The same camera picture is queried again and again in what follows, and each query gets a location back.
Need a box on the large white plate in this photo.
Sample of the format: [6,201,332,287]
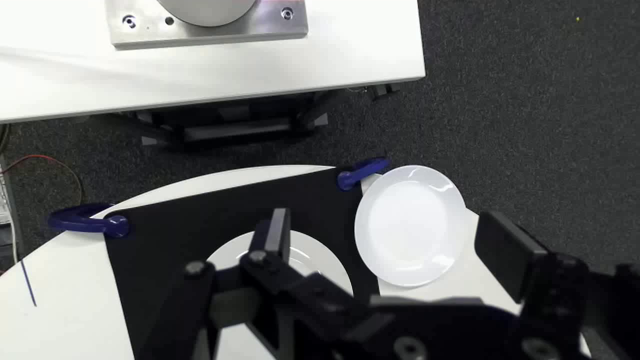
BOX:
[204,228,355,360]

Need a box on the thin blue wire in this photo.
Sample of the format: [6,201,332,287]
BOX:
[17,257,37,308]

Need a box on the thin red cable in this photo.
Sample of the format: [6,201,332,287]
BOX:
[0,154,86,205]

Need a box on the blue clamp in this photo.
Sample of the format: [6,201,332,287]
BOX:
[45,205,129,240]
[336,157,391,194]

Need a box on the small white plate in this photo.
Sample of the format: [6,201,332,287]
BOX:
[351,164,468,291]

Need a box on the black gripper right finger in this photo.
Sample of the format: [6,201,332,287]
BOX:
[474,210,551,302]

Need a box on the metal mounting plate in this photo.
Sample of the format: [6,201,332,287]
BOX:
[103,0,309,50]

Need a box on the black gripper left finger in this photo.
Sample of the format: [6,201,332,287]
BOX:
[247,207,293,269]

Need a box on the black placemat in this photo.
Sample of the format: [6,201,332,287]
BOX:
[103,166,382,360]

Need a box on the white robot stand table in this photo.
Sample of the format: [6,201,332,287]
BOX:
[0,0,427,148]

